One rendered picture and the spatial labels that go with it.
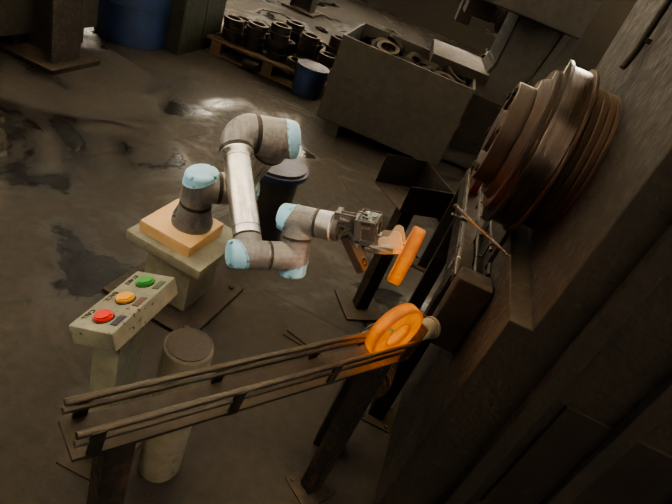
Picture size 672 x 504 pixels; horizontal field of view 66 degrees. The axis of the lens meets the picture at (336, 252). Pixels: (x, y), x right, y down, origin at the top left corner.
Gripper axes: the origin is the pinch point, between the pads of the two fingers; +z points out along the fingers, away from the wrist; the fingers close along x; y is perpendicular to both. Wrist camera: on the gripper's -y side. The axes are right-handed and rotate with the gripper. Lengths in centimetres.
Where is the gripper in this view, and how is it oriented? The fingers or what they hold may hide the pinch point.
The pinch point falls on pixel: (409, 249)
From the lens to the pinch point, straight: 130.8
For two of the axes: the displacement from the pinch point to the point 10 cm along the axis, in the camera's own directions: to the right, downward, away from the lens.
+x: 3.2, -4.7, 8.2
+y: 0.5, -8.6, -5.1
